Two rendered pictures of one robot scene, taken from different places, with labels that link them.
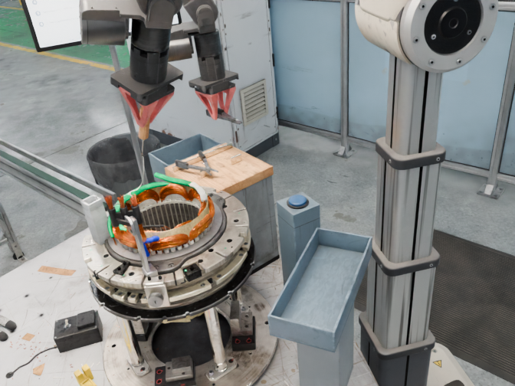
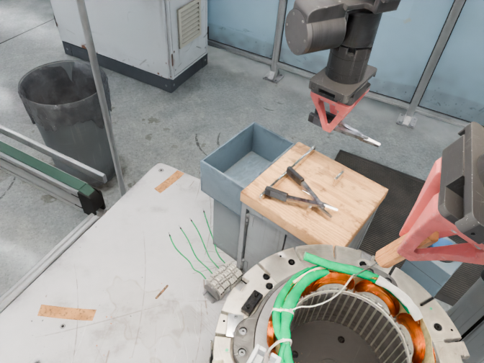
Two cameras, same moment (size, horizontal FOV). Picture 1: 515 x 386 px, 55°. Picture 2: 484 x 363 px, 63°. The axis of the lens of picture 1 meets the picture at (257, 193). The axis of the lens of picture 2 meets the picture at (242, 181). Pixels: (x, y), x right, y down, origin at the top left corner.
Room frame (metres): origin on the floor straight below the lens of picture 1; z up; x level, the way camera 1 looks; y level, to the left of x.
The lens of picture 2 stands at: (0.64, 0.38, 1.58)
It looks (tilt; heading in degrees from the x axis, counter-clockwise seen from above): 46 degrees down; 341
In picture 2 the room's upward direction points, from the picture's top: 5 degrees clockwise
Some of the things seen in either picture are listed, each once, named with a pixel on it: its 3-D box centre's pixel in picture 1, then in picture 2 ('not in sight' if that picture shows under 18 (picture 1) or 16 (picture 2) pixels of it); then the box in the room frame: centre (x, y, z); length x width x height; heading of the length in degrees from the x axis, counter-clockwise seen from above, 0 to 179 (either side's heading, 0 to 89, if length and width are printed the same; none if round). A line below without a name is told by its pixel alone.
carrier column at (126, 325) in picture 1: (127, 329); not in sight; (0.71, 0.29, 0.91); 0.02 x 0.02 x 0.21
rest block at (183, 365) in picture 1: (178, 368); not in sight; (0.67, 0.20, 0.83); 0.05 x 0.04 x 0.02; 95
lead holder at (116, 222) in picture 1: (126, 215); not in sight; (0.66, 0.21, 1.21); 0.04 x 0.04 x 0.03; 41
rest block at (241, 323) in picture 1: (241, 318); not in sight; (0.77, 0.06, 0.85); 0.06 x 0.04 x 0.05; 177
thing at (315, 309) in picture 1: (326, 331); not in sight; (0.64, -0.10, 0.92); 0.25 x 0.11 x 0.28; 153
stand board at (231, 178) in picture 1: (218, 171); (315, 194); (1.07, 0.09, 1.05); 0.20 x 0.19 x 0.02; 35
